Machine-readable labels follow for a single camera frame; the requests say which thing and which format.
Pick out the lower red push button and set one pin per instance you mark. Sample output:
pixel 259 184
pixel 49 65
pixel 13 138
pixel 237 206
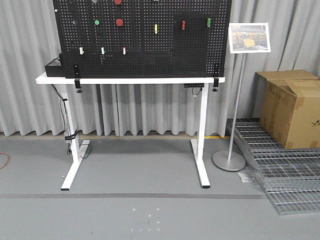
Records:
pixel 119 22

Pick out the red push button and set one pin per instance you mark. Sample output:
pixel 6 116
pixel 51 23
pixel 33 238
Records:
pixel 119 22
pixel 118 2

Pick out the upper red push button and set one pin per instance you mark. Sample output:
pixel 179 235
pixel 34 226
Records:
pixel 118 2

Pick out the desk height control panel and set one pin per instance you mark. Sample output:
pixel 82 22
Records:
pixel 194 85

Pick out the right black board clamp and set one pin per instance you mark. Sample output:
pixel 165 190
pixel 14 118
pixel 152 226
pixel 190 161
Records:
pixel 216 78

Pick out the black board clamp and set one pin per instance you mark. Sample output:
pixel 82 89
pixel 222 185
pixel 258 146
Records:
pixel 77 83
pixel 216 78

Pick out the white standing desk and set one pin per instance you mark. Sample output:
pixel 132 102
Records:
pixel 197 144

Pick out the black perforated pegboard panel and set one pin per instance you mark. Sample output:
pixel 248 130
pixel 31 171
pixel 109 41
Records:
pixel 172 53

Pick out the left black board clamp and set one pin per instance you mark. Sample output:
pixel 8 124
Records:
pixel 77 83

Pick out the black box on desk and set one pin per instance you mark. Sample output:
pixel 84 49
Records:
pixel 56 67

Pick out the metal sign stand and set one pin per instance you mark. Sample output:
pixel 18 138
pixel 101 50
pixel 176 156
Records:
pixel 229 160

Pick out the brown cardboard box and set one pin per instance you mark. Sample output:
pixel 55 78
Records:
pixel 291 108

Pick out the metal floor grating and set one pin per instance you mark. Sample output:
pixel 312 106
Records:
pixel 290 178

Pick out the yellow toggle switch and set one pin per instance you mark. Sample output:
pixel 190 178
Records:
pixel 156 29

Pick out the red toggle switch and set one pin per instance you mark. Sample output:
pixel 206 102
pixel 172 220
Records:
pixel 183 25

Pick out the white yellow rocker switch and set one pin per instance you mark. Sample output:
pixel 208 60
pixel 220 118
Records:
pixel 81 51

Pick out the green toggle switch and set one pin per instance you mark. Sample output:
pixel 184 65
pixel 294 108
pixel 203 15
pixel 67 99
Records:
pixel 208 22

